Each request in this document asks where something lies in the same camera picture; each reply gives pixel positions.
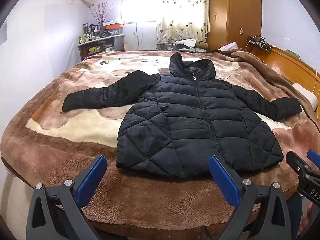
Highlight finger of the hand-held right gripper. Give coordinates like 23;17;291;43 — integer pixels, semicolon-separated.
286;151;313;178
307;149;320;169

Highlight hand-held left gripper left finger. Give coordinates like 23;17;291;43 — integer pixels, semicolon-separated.
26;155;108;240

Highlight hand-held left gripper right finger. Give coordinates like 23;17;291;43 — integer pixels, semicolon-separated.
209;155;292;240

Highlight black puffer jacket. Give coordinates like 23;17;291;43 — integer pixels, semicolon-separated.
62;52;303;179

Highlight pile of clothes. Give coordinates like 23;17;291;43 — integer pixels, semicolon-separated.
172;38;209;52

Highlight person's right hand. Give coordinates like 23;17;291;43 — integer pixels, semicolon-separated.
299;202;314;233

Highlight brown printed blanket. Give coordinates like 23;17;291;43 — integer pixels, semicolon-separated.
0;49;320;233

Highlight white pillow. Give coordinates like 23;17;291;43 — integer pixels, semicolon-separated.
292;82;319;110

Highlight wooden headboard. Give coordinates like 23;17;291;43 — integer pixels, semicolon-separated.
251;45;320;100

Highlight power strip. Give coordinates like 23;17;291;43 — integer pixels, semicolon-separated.
246;36;274;53

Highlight white cloth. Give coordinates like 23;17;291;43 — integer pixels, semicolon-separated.
219;42;238;51

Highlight cluttered grey desk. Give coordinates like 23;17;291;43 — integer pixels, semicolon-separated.
77;33;125;61

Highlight grey storage bin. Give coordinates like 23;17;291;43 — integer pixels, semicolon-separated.
114;34;125;51

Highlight orange box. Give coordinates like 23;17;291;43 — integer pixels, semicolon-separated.
102;21;123;31

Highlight wooden wardrobe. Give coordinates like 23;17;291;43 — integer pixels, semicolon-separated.
207;0;262;52

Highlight patterned curtain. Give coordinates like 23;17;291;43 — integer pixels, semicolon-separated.
156;0;210;46

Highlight bare decorative branches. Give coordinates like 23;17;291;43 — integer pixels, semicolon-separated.
89;1;119;34

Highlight yellow cable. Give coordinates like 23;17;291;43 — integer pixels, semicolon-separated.
244;36;261;52

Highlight black hanging cable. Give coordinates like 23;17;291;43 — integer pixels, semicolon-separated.
133;22;144;51

